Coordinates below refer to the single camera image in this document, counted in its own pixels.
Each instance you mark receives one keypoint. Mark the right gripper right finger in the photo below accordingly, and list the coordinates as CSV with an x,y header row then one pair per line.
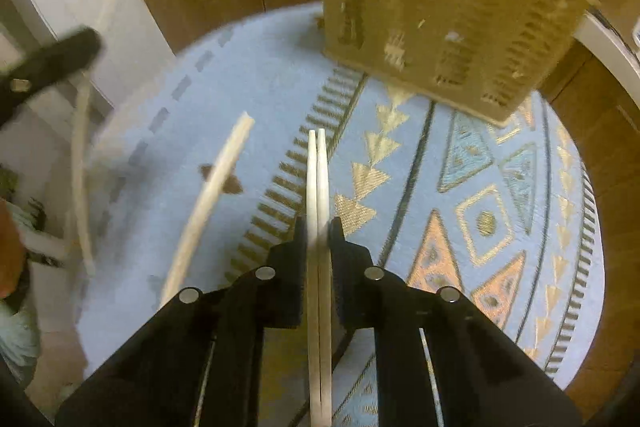
x,y
439,360

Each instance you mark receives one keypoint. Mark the finger of the left gripper pair tip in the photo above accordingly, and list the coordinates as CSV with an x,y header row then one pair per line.
x,y
47,66

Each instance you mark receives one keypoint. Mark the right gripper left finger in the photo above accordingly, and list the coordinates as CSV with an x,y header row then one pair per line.
x,y
197,363

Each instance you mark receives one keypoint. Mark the blue patterned rug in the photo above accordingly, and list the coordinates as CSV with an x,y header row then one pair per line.
x,y
504,214

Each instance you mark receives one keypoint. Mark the beige slotted utensil basket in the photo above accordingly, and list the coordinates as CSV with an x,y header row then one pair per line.
x,y
483,57

